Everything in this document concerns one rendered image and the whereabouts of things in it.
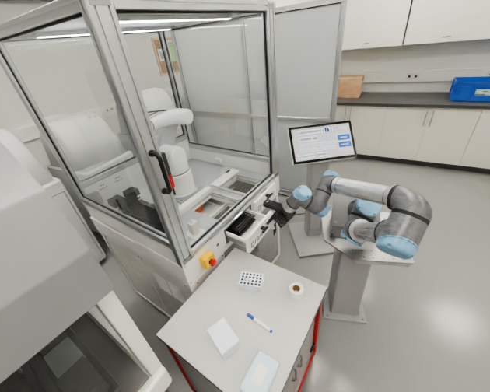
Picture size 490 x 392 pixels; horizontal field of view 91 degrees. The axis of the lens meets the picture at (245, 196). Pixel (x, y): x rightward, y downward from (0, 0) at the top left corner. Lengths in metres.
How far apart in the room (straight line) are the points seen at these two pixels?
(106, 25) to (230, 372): 1.24
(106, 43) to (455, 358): 2.44
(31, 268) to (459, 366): 2.24
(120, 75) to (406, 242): 1.03
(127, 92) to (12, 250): 0.53
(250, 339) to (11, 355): 0.82
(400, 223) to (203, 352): 0.92
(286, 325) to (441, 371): 1.23
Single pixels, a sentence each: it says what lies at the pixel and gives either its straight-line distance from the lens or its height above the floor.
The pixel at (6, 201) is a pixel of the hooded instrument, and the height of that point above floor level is 1.65.
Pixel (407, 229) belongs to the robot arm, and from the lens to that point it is 0.95.
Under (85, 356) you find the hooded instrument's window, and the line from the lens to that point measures 0.81.
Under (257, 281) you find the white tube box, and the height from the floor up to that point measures 0.80.
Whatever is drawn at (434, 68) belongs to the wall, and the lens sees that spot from 4.68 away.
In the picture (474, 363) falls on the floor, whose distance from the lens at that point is 2.34.
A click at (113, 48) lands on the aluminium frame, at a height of 1.86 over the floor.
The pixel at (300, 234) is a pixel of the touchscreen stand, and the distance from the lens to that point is 2.66.
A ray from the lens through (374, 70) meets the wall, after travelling 4.68.
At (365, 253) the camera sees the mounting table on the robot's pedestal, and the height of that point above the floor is 0.76.
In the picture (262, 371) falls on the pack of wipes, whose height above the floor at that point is 0.81.
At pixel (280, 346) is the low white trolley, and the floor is 0.76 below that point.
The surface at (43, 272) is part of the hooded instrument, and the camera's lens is 0.62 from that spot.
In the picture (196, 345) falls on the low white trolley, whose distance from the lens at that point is 1.24.
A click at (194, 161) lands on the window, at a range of 1.12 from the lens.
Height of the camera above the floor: 1.85
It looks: 33 degrees down
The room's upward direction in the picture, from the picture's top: 7 degrees counter-clockwise
